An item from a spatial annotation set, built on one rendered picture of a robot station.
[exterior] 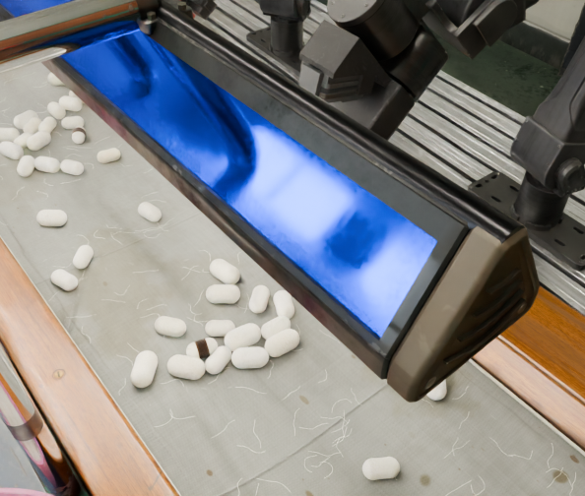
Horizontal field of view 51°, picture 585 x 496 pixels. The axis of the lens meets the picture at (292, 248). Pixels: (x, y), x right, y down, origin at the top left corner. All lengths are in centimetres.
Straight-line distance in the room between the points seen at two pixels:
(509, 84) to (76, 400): 228
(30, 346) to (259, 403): 23
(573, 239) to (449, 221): 68
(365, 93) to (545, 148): 32
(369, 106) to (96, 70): 26
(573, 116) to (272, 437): 50
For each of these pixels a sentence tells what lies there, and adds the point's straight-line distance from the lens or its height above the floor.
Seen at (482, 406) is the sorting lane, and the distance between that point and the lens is 62.
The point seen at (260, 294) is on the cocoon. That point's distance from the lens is 65.
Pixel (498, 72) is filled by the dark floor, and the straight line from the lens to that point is 272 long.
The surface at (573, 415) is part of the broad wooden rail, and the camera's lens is 63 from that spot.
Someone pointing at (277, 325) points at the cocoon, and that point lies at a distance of 63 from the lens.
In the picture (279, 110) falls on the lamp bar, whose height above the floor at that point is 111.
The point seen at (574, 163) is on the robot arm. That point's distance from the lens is 81.
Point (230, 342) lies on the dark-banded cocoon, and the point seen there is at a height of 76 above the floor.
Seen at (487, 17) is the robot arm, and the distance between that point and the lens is 58.
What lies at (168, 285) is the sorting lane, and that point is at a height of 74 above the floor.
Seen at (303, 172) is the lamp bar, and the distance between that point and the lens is 26.
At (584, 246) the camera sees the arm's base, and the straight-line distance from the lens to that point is 90.
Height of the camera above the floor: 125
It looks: 45 degrees down
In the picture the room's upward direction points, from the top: straight up
